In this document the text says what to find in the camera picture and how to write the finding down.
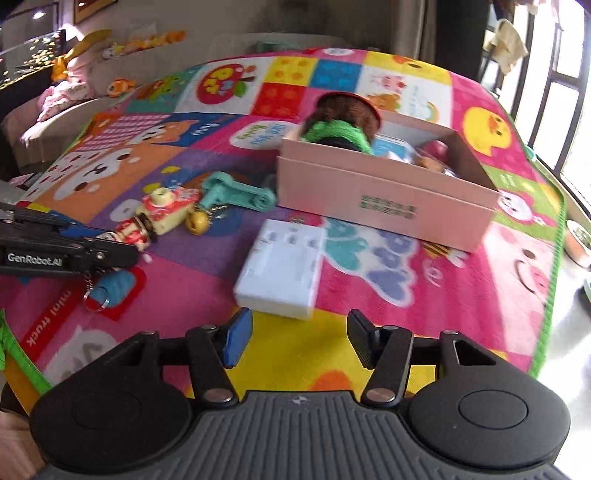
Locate blue keychain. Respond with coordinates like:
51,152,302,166
83,270,137,310

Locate red and white figure keychain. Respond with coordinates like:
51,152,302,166
113,217,160,253

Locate blue tissue pack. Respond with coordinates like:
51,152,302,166
372,135,416,163

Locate white cardboard box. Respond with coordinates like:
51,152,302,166
233,219,327,320

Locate toy camera keychain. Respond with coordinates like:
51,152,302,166
139,187,202,236

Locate crocheted doll with green sweater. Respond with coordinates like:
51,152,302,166
299,91,384,156

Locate glass cabinet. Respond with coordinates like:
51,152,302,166
0,28,75,89

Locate framed wall picture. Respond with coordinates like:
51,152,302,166
74,0,117,25

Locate colourful cartoon play mat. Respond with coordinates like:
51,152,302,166
0,46,567,403

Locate pink cloth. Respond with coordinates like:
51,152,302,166
36,82,96,123

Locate yellow banana plush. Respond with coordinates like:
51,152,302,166
51,29,114,83

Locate beige hanging cloth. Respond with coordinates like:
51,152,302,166
489,21,530,75

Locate teal plastic toy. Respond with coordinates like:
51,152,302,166
201,172,278,214

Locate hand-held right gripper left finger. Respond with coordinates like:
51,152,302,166
115,307,254,407

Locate gold bell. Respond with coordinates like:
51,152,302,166
185,210,209,236

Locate pink cardboard box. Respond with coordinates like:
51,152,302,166
276,113,502,254

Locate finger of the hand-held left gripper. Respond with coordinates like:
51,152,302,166
0,203,140,274

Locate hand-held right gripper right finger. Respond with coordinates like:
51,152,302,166
346,309,498,408

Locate row of yellow plush toys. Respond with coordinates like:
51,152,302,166
104,30,186,59

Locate orange fish plush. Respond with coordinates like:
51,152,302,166
106,78,137,97

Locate beige sofa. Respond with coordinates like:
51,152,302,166
0,32,352,178

